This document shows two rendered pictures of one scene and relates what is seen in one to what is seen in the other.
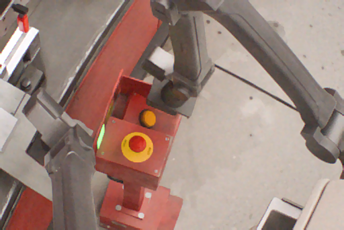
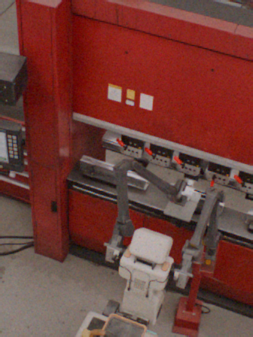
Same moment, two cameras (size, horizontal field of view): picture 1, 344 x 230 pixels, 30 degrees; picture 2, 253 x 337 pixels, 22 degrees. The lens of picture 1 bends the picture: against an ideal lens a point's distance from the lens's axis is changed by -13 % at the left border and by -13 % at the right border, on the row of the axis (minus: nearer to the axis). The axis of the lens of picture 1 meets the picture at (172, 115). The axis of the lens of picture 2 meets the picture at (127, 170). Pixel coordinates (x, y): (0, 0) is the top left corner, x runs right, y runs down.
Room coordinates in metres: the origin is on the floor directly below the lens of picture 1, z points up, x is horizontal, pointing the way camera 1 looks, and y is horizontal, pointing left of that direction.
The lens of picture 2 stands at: (0.20, -2.61, 4.16)
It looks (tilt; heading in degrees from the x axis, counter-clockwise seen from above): 45 degrees down; 93
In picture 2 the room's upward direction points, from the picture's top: 4 degrees clockwise
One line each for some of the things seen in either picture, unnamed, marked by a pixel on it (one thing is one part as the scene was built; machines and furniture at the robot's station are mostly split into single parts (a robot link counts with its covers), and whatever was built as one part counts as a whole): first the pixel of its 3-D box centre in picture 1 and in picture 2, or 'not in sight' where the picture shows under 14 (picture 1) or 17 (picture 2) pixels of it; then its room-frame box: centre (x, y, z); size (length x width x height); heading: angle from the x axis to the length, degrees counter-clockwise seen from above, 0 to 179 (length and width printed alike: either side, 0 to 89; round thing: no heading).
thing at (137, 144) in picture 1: (137, 145); not in sight; (0.55, 0.06, 0.79); 0.04 x 0.04 x 0.04
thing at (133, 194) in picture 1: (134, 177); (194, 287); (0.60, 0.07, 0.39); 0.05 x 0.05 x 0.54; 83
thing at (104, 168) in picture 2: not in sight; (114, 172); (-0.06, 0.59, 0.92); 0.50 x 0.06 x 0.10; 164
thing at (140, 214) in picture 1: (133, 201); (189, 308); (0.60, 0.07, 0.13); 0.10 x 0.10 x 0.01; 83
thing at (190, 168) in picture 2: not in sight; (190, 160); (0.45, 0.44, 1.26); 0.15 x 0.09 x 0.17; 164
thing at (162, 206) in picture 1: (141, 209); (187, 317); (0.59, 0.04, 0.06); 0.25 x 0.20 x 0.12; 83
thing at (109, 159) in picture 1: (138, 132); (201, 256); (0.60, 0.07, 0.75); 0.20 x 0.16 x 0.18; 173
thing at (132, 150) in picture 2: not in sight; (133, 143); (0.06, 0.55, 1.26); 0.15 x 0.09 x 0.17; 164
